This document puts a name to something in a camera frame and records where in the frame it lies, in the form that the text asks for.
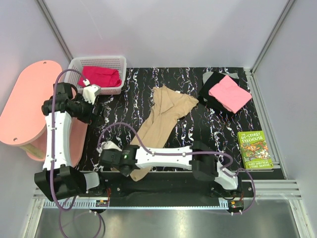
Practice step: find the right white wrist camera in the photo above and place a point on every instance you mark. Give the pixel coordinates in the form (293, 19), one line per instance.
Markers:
(108, 145)

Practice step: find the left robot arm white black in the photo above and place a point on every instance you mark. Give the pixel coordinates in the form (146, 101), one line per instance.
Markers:
(59, 179)

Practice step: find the beige t shirt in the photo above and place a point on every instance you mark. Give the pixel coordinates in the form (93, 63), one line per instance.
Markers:
(169, 106)

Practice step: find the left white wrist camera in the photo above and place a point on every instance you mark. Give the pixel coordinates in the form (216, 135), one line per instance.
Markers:
(90, 91)

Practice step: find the white plastic basket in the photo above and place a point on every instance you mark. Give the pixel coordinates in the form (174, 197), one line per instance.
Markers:
(114, 62)

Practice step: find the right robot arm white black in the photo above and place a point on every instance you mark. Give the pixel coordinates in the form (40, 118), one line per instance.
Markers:
(197, 158)

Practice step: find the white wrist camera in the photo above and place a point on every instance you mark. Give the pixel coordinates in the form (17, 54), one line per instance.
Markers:
(90, 91)
(108, 145)

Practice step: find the green treehouse book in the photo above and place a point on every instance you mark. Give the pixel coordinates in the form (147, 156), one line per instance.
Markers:
(254, 150)

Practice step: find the pink tiered shelf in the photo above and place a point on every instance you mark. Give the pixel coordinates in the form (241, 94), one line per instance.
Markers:
(22, 123)

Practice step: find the pink folded t shirt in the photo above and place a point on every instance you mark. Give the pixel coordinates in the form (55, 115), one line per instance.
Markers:
(230, 95)

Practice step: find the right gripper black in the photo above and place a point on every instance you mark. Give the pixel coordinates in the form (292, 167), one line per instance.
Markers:
(125, 174)

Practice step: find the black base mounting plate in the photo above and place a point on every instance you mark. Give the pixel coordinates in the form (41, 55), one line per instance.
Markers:
(166, 189)

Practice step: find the black folded t shirt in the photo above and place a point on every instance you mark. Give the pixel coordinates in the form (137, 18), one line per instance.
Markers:
(207, 99)

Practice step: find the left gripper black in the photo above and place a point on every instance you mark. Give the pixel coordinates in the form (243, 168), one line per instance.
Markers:
(96, 119)

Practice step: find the magenta t shirt in basket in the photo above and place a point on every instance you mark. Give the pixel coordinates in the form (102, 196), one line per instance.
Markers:
(103, 77)

